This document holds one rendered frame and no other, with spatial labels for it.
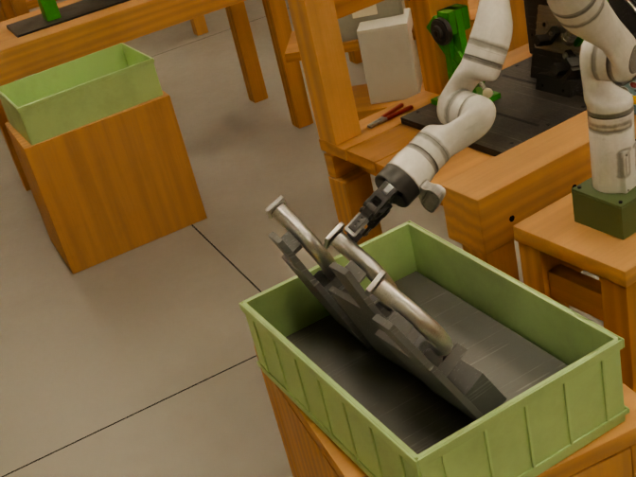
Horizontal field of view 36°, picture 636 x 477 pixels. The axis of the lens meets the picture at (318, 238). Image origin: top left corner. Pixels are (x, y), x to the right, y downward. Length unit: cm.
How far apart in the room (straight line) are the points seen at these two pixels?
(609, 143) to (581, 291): 33
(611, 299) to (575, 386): 50
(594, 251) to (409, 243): 38
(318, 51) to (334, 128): 22
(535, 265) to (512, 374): 50
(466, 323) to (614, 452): 39
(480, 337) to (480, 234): 46
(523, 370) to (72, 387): 222
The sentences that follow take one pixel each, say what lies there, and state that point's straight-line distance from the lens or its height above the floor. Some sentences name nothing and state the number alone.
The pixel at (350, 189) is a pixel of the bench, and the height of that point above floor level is 74.
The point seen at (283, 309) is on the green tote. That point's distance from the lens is 198.
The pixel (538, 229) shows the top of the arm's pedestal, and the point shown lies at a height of 85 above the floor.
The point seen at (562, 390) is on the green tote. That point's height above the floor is 93.
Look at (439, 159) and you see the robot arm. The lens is 166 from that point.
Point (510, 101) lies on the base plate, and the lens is 273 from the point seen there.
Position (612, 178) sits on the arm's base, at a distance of 212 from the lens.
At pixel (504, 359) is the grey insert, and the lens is 182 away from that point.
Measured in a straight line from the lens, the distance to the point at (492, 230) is 230.
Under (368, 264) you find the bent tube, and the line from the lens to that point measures 160.
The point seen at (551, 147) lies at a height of 90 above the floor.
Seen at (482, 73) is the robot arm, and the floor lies 135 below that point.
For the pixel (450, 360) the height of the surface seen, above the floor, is 101.
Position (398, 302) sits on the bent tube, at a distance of 147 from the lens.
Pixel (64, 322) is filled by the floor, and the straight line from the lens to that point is 411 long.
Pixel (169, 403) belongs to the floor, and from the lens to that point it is 341.
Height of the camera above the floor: 194
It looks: 28 degrees down
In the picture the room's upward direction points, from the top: 14 degrees counter-clockwise
